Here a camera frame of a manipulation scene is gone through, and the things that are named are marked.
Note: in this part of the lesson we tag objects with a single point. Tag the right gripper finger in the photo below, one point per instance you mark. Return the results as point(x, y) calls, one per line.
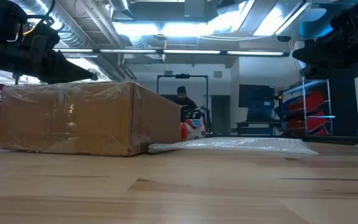
point(328, 57)

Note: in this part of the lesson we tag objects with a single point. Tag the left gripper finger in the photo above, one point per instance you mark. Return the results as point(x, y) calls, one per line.
point(64, 73)

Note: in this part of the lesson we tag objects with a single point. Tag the taped brown cardboard box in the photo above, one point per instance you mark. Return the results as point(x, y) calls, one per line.
point(73, 118)

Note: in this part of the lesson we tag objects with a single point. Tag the metal rack with red bins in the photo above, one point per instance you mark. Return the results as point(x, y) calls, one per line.
point(309, 102)

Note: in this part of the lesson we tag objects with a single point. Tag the black monitor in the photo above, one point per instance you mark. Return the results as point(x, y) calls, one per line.
point(256, 99)

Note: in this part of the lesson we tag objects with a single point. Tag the dark desk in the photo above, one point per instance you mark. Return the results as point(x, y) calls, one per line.
point(256, 124)

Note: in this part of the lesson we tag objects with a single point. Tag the grey door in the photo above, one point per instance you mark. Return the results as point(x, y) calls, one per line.
point(221, 115)

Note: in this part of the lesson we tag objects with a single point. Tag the person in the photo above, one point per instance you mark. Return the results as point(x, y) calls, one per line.
point(183, 102)

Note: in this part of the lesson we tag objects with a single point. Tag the long LED light bar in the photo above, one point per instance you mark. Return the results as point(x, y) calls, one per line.
point(191, 52)

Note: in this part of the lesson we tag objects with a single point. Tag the clear bubble wrap bag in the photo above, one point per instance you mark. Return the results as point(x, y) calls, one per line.
point(228, 144)

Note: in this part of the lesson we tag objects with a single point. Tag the small red blue package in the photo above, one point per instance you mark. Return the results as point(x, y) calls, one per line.
point(194, 130)

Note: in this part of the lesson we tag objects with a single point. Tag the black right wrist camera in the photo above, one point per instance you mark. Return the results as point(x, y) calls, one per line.
point(346, 25)

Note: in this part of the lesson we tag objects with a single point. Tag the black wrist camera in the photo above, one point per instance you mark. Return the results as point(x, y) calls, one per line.
point(42, 34)
point(346, 25)

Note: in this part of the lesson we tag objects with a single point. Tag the silver ventilation duct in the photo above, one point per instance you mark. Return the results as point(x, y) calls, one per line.
point(73, 34)

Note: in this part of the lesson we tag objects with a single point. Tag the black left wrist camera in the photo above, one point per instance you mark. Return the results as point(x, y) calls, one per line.
point(42, 34)

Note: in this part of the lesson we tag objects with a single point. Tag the ceiling security camera dome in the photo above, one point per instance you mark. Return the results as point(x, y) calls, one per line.
point(284, 38)

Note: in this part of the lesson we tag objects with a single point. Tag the distant black station frame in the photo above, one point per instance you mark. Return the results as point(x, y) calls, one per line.
point(182, 76)

